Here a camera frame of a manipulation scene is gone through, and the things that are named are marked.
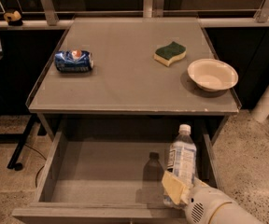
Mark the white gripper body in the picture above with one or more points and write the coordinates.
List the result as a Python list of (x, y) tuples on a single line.
[(199, 201)]

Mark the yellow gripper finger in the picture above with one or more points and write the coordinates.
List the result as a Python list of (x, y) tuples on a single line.
[(175, 188), (197, 183)]

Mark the clear plastic water bottle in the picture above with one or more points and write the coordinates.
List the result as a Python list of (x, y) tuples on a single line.
[(182, 160)]

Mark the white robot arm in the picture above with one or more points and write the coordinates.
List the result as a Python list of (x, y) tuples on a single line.
[(233, 213)]

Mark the open grey top drawer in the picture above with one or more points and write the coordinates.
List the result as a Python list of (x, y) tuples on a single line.
[(102, 180)]

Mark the white paper bowl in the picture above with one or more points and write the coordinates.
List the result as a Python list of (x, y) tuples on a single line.
[(212, 75)]

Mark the green and yellow sponge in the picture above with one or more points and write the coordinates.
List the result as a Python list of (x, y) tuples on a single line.
[(170, 54)]

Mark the grey cabinet table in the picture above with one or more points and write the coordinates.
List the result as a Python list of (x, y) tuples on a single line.
[(125, 78)]

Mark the black table leg stand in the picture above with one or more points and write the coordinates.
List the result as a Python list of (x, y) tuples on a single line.
[(15, 129)]

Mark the crushed blue soda can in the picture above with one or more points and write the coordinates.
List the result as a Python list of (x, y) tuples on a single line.
[(78, 61)]

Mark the yellow black tape dispenser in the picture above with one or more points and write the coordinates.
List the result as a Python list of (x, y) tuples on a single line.
[(13, 17)]

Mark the metal window railing frame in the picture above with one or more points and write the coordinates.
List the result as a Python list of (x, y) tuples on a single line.
[(209, 13)]

